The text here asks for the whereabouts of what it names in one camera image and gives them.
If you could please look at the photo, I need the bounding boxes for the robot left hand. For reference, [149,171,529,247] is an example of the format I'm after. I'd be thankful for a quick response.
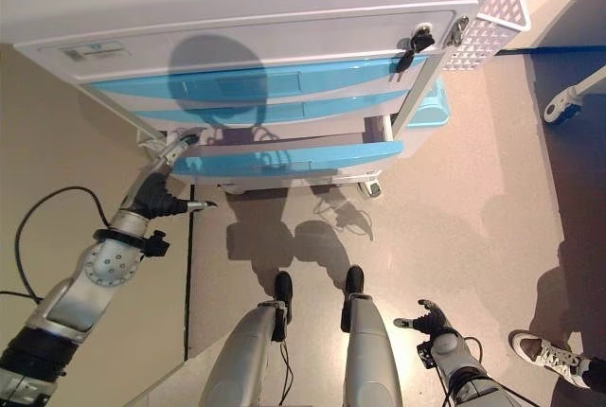
[123,127,219,221]

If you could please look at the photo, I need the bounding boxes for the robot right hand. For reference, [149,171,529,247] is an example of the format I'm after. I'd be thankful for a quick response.
[393,298,458,340]

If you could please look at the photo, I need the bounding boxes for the blue-front cart drawer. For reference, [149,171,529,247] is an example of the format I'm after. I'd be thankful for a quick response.
[87,56,431,106]
[132,89,407,128]
[169,115,404,179]

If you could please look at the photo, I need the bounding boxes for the white side bin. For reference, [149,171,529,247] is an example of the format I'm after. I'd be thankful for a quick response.
[136,127,168,149]

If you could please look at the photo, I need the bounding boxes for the white olive sneaker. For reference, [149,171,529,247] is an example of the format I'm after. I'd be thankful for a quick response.
[508,329,594,390]

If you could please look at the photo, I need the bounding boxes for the cart caster wheel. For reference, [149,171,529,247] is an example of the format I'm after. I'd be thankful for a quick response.
[359,179,383,200]

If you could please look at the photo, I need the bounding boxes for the cart label sticker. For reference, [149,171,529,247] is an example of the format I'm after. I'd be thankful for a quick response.
[59,44,120,62]

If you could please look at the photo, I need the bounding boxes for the dark trouser leg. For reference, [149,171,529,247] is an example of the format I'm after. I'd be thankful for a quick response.
[579,357,606,395]

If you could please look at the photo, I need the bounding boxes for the grey robot left leg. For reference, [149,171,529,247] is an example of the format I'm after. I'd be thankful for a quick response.
[198,270,295,407]

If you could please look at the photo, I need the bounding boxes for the white medical cart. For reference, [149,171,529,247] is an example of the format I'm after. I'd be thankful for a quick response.
[0,0,532,196]

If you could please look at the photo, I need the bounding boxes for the white bin with blue lid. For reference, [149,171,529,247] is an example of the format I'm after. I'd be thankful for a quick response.
[406,80,451,130]

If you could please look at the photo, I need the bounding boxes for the bed caster wheel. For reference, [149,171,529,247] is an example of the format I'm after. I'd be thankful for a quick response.
[543,92,581,125]

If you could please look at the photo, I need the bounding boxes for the black cart keys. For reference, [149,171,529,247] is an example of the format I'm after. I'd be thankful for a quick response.
[395,23,437,75]

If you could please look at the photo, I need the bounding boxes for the silver cart latch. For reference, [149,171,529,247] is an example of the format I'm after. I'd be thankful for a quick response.
[447,16,471,46]

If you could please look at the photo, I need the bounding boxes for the white perforated side basket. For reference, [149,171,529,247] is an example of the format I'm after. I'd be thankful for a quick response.
[442,0,532,73]

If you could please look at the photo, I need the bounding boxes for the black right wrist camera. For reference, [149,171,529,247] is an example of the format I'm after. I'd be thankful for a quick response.
[416,340,437,371]

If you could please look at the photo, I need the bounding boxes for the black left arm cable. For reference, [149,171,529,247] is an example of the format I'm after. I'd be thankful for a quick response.
[0,186,113,305]

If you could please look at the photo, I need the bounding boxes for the cream hospital bed frame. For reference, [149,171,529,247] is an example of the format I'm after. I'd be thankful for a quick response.
[543,61,606,125]

